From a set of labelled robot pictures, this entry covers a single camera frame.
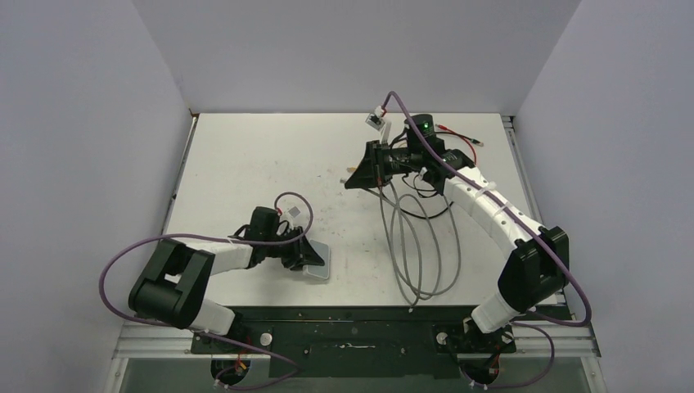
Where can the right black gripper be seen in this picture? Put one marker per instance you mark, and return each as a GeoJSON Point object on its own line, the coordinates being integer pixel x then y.
{"type": "Point", "coordinates": [371, 172]}

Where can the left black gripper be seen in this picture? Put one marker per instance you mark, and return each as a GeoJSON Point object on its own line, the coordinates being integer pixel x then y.
{"type": "Point", "coordinates": [302, 254]}

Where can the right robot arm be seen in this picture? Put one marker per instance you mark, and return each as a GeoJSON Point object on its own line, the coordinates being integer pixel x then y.
{"type": "Point", "coordinates": [537, 257]}

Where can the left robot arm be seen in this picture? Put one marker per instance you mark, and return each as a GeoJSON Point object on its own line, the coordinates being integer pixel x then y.
{"type": "Point", "coordinates": [172, 286]}

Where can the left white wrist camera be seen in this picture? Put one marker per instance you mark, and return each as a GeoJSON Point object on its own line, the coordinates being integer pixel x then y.
{"type": "Point", "coordinates": [294, 212]}

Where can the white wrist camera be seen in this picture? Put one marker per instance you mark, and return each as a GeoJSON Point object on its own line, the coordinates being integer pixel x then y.
{"type": "Point", "coordinates": [380, 123]}
{"type": "Point", "coordinates": [294, 212]}

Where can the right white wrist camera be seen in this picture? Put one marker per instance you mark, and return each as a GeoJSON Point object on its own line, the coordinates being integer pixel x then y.
{"type": "Point", "coordinates": [380, 123]}

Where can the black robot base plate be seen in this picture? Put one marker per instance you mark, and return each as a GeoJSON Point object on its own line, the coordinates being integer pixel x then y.
{"type": "Point", "coordinates": [382, 341]}

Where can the aluminium right side rail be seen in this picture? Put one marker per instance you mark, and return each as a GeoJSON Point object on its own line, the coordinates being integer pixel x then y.
{"type": "Point", "coordinates": [507, 122]}

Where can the aluminium rail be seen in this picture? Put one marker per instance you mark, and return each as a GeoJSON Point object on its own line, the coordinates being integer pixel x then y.
{"type": "Point", "coordinates": [507, 122]}
{"type": "Point", "coordinates": [179, 173]}
{"type": "Point", "coordinates": [139, 341]}

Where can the aluminium left side rail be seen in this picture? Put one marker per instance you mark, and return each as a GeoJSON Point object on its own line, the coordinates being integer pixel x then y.
{"type": "Point", "coordinates": [179, 173]}

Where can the aluminium front rail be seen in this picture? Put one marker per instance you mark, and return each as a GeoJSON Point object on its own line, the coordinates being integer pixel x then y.
{"type": "Point", "coordinates": [139, 341]}

